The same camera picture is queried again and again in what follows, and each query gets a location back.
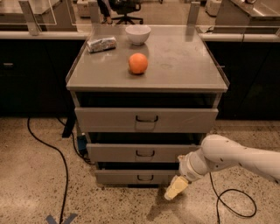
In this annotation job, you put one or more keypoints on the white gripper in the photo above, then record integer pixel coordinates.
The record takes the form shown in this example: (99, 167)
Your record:
(186, 168)

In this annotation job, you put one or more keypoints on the grey drawer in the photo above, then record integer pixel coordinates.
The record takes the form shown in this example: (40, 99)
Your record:
(159, 120)
(153, 153)
(134, 177)

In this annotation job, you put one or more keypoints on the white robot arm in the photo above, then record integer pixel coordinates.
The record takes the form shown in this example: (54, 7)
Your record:
(217, 153)

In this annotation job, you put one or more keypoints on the grey bottom drawer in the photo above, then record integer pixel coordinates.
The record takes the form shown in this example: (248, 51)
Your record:
(134, 177)

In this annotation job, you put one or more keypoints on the grey metal drawer cabinet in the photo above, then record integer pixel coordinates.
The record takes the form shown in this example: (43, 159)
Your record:
(181, 74)

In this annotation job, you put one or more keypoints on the grey top drawer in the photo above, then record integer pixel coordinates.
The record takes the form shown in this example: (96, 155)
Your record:
(159, 120)

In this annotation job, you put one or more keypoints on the blue power box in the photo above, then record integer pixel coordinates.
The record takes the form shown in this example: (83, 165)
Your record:
(82, 144)

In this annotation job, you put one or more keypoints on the orange fruit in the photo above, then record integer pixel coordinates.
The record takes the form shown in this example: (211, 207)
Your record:
(138, 63)

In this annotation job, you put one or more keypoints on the white ceramic bowl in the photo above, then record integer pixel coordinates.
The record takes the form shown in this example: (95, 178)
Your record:
(138, 33)

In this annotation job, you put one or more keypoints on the silver snack bag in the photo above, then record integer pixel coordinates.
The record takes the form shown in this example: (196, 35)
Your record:
(101, 44)

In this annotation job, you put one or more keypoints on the black office chair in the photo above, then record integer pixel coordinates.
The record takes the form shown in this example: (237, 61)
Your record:
(123, 8)

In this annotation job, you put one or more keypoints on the person legs in background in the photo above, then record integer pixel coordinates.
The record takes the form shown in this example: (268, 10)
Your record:
(105, 10)

